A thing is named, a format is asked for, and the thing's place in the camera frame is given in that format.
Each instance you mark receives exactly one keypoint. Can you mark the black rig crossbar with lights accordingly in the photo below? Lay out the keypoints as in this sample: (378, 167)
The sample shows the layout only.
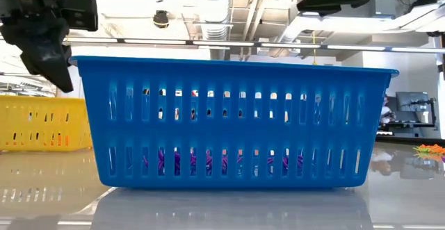
(226, 43)

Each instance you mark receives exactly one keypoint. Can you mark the purple plastic spider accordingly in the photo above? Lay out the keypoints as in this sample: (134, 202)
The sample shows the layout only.
(240, 160)
(161, 160)
(208, 160)
(285, 161)

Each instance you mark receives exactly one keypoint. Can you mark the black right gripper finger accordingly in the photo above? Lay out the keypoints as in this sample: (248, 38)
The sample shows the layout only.
(330, 4)

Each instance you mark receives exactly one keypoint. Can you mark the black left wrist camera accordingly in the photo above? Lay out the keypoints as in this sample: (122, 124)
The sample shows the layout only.
(78, 11)

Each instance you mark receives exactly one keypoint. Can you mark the yellow slotted plastic basket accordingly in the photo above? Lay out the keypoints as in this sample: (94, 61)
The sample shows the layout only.
(34, 122)

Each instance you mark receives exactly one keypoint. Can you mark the black ceiling dome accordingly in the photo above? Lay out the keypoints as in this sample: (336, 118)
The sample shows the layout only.
(161, 18)

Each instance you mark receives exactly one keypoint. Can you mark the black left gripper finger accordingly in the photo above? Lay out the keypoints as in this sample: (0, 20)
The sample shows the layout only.
(52, 66)

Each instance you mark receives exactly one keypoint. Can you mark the black computer monitor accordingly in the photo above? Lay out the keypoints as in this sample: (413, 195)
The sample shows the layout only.
(412, 100)

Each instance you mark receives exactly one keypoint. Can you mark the person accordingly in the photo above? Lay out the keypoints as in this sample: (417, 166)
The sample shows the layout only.
(385, 110)

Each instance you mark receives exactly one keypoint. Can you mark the blue slotted plastic basket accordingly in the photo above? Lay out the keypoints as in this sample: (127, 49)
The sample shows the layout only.
(222, 132)

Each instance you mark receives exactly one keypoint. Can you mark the silver ribbed ceiling duct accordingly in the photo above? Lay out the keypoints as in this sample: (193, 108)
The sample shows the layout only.
(212, 7)

